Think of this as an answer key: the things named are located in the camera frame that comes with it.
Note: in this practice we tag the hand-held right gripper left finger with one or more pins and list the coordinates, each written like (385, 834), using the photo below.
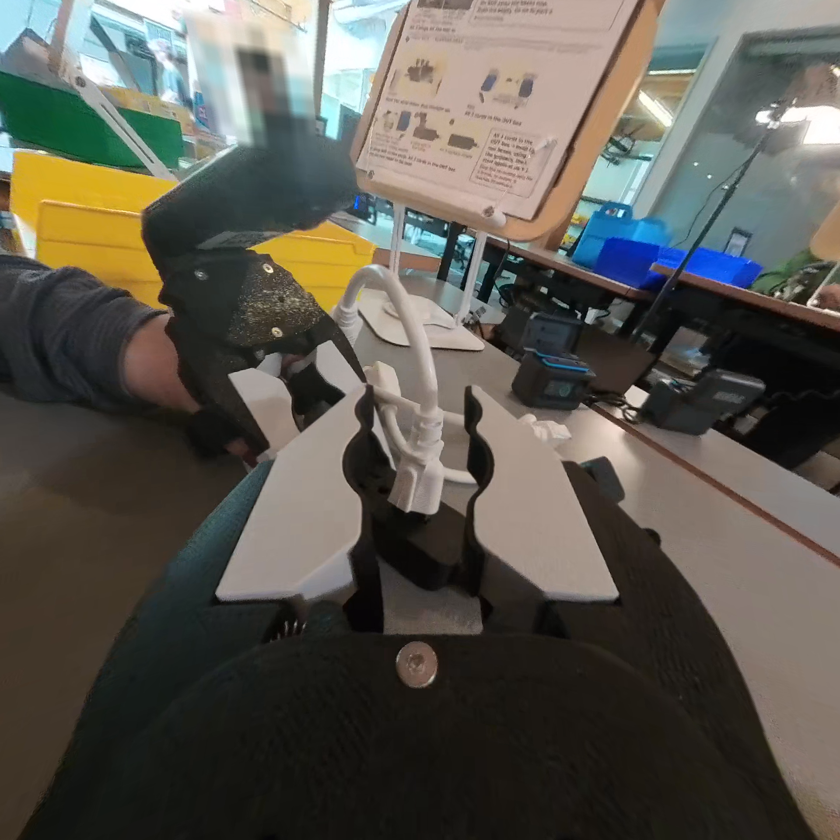
(295, 525)

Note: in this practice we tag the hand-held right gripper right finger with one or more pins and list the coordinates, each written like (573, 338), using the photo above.
(544, 525)

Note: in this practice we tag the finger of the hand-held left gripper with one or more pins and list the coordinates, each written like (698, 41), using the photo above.
(338, 367)
(262, 407)

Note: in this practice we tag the person's left forearm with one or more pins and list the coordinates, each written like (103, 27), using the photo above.
(65, 328)

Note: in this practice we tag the black angled plug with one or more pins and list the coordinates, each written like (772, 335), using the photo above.
(604, 476)

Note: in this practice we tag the person's left hand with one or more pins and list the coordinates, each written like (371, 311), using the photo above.
(157, 367)

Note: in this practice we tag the black battery charging case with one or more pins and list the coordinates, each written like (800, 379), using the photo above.
(551, 380)

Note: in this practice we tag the yellow plastic bin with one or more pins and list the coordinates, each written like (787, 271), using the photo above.
(85, 229)

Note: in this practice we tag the green bin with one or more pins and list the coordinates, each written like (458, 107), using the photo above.
(65, 124)

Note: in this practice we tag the blue plastic bin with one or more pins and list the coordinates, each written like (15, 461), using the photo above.
(689, 262)

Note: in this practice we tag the printed instruction sheet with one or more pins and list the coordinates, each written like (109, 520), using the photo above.
(492, 98)

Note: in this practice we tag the black light stand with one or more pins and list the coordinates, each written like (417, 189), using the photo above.
(722, 197)

